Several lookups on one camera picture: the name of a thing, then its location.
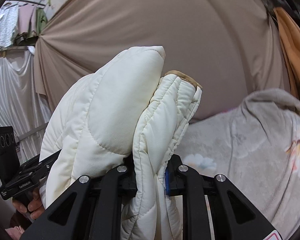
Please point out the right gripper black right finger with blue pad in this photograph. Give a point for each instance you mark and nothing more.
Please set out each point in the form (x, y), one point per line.
(213, 207)

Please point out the grey floral fleece blanket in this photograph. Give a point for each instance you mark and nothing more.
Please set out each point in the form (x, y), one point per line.
(257, 146)

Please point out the hanging green garment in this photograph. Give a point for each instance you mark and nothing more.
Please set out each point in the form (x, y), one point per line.
(41, 20)

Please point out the hanging white patterned garment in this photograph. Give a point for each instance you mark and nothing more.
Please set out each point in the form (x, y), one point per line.
(8, 24)

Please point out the orange brown cloth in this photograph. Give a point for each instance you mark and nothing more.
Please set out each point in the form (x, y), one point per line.
(289, 33)

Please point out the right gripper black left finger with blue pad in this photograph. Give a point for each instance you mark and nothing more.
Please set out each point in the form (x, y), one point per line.
(89, 209)

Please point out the pink cloth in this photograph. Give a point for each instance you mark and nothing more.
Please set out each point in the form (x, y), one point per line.
(15, 232)

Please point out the hanging pink garment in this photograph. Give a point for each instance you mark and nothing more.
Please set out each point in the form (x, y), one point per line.
(27, 20)

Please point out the person's left hand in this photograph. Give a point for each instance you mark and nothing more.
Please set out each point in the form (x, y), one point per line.
(35, 207)

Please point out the beige draped curtain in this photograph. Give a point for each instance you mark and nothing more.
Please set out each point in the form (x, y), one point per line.
(230, 47)

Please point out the cream quilted jacket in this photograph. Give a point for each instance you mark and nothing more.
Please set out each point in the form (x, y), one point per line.
(128, 107)

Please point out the silver satin curtain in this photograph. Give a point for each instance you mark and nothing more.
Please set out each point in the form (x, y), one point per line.
(20, 105)

